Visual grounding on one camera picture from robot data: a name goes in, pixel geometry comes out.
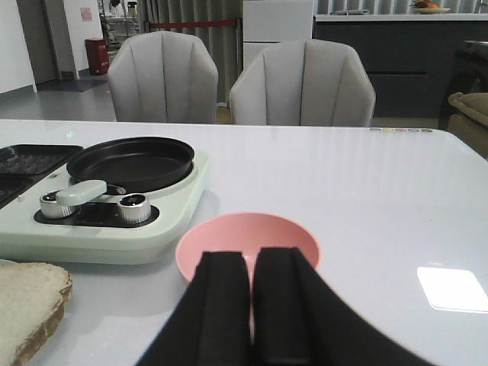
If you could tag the red barrier belt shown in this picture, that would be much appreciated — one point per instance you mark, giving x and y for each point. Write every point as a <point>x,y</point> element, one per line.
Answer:
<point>194,24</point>

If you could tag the olive cushion seat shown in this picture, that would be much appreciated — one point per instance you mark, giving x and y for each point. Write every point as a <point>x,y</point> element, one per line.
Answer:
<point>469,121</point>

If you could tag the right beige upholstered chair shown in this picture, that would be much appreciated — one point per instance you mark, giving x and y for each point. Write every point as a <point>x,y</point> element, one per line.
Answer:
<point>312,83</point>

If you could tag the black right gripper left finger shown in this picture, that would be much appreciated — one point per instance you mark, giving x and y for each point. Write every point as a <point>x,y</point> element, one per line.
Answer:
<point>210,325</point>

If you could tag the left beige upholstered chair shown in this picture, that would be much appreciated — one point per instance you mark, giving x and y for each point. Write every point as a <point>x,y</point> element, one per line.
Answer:
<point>164,77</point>

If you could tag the black round frying pan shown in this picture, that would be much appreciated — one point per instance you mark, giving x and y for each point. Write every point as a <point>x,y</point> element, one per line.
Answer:
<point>126,166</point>

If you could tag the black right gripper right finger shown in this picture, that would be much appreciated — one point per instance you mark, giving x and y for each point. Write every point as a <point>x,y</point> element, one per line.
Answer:
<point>300,320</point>

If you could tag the right silver control knob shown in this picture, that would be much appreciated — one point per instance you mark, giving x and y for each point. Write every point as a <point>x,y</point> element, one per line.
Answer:
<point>134,208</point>

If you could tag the dark kitchen counter cabinet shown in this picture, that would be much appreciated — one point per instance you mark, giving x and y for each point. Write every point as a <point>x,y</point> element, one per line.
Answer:
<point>408,57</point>

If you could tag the bread slice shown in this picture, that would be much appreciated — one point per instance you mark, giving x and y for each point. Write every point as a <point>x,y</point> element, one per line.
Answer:
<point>33,298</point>

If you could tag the white refrigerator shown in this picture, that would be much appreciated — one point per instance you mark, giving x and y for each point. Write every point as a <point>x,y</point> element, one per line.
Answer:
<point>268,22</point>

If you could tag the mint green breakfast maker base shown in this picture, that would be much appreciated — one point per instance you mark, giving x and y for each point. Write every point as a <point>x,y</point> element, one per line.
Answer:
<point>96,233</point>

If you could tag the left silver control knob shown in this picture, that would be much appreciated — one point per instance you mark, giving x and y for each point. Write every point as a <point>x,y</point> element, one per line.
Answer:
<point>51,209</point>

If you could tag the red trash bin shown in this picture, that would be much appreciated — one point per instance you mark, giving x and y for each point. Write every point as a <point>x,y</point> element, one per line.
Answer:
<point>97,54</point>

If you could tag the silver control knob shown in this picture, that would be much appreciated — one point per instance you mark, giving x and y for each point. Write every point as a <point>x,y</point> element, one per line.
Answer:
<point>51,209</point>
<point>134,208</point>

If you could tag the pink plastic bowl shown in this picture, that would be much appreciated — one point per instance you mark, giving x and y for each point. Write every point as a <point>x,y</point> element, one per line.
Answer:
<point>246,233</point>

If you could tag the beige upholstered chair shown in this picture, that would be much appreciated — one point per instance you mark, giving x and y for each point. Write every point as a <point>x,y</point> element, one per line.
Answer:
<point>312,83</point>
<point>164,77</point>

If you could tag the fruit plate on counter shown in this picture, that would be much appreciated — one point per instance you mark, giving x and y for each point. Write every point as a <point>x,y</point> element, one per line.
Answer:
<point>427,7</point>

